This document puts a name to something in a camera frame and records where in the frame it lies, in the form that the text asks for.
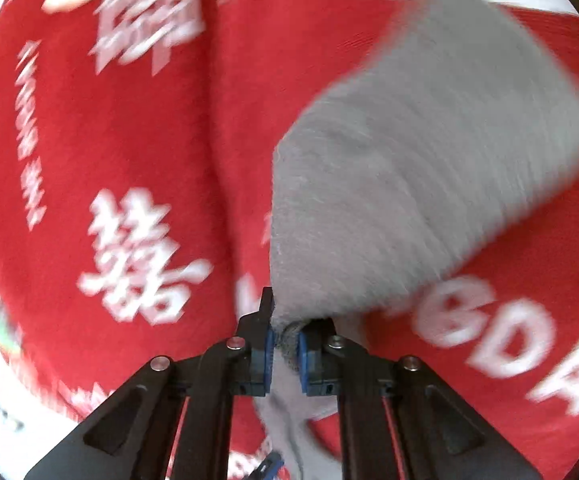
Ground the red printed sofa cover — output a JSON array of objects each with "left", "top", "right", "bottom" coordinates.
[{"left": 0, "top": 0, "right": 579, "bottom": 480}]

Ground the grey knitted garment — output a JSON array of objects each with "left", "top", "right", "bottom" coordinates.
[{"left": 254, "top": 0, "right": 579, "bottom": 480}]

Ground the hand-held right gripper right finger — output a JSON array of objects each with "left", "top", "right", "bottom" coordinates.
[{"left": 297, "top": 318, "right": 545, "bottom": 480}]

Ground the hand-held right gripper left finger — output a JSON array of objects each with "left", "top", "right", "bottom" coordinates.
[{"left": 23, "top": 287, "right": 276, "bottom": 480}]

